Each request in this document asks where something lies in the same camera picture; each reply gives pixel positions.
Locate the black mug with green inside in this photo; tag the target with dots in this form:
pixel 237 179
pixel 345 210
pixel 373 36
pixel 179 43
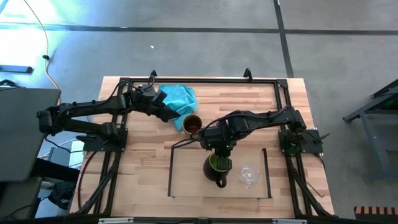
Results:
pixel 210 174

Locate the clear glass cup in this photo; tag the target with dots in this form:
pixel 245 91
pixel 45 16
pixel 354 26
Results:
pixel 249 175

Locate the silver metal bracket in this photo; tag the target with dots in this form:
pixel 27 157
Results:
pixel 289 221
pixel 115 221

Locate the black aluminium table frame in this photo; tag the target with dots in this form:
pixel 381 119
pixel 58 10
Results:
pixel 217 81

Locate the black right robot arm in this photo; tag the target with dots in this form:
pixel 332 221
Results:
pixel 264 116

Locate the grey box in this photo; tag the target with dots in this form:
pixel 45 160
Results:
pixel 18 196

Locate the grey desk panel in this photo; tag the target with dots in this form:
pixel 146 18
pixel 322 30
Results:
pixel 25 133

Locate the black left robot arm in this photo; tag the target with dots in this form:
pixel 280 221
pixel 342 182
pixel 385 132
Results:
pixel 93 105

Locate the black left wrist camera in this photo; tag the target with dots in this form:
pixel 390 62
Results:
pixel 159 98

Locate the speckled green brown ceramic cup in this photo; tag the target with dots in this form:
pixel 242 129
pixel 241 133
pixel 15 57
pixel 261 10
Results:
pixel 192 124

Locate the orange black striped block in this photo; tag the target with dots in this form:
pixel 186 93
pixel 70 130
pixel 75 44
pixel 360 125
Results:
pixel 376 212

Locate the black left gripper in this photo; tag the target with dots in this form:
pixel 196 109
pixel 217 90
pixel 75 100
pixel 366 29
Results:
pixel 143 102

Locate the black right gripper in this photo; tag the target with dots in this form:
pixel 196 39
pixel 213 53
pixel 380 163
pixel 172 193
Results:
pixel 220 138

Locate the black bag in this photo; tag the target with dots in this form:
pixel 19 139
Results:
pixel 62 194

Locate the grey metal cart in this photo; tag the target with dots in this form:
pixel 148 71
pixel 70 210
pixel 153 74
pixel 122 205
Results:
pixel 373 124

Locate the blue cloth towel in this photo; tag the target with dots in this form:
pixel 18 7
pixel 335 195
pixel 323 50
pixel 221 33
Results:
pixel 182 98

